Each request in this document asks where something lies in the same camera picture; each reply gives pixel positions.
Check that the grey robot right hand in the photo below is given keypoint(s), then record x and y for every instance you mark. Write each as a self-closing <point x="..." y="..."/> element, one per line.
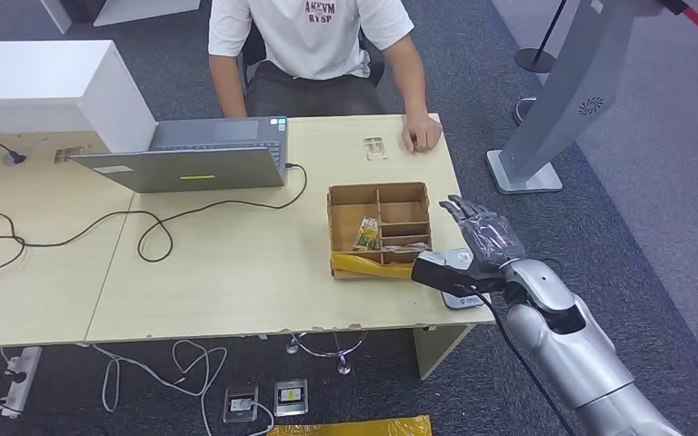
<point x="490" y="237"/>

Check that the person's left hand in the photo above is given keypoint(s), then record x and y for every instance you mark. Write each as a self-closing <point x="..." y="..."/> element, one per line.
<point x="422" y="132"/>

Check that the ID card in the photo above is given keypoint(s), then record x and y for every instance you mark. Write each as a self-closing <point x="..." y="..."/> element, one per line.
<point x="375" y="148"/>

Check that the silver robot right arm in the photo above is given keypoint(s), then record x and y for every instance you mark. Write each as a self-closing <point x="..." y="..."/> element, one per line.
<point x="572" y="349"/>

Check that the person's right forearm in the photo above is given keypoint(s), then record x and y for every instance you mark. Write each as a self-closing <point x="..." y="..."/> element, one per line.
<point x="228" y="87"/>

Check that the person's left forearm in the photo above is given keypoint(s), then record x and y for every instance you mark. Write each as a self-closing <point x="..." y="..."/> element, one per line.
<point x="409" y="78"/>

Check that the grey card reader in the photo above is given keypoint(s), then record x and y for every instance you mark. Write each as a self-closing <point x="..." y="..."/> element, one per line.
<point x="463" y="301"/>

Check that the green yellow card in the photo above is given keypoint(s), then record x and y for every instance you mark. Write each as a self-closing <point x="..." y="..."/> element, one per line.
<point x="367" y="234"/>

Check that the person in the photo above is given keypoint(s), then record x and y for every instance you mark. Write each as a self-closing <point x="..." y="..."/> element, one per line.
<point x="313" y="42"/>

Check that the stack of pale cards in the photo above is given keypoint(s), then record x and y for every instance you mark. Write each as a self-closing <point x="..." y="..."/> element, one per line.
<point x="408" y="247"/>

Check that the cardboard divided organizer box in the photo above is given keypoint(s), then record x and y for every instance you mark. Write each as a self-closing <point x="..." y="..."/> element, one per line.
<point x="358" y="213"/>

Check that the desk leg panel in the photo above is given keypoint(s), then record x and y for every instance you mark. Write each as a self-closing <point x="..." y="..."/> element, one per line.
<point x="439" y="352"/>

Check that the grey kiosk stand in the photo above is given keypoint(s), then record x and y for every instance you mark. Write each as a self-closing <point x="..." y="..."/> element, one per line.
<point x="566" y="108"/>

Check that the grey laptop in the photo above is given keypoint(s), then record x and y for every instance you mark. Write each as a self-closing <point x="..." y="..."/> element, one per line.
<point x="204" y="168"/>

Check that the yellow plastic bag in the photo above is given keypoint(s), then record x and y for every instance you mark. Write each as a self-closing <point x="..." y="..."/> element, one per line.
<point x="355" y="427"/>

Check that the floor socket yellow label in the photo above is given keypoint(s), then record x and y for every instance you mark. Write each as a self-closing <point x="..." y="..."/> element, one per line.
<point x="290" y="398"/>

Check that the floor socket with plug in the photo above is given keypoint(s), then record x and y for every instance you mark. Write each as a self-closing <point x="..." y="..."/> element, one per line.
<point x="240" y="404"/>

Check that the white furniture base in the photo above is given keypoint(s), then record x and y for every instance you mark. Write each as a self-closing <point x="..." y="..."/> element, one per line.
<point x="144" y="9"/>

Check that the white desk partition box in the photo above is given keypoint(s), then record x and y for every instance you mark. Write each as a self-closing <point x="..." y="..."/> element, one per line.
<point x="42" y="84"/>

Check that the white power strip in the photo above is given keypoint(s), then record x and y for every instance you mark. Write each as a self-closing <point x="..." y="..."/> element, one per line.
<point x="19" y="382"/>

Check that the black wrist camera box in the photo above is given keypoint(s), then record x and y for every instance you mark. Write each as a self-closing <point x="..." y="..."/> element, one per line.
<point x="454" y="274"/>

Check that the black stanchion post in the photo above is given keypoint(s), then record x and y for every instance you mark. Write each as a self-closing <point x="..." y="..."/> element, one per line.
<point x="537" y="60"/>

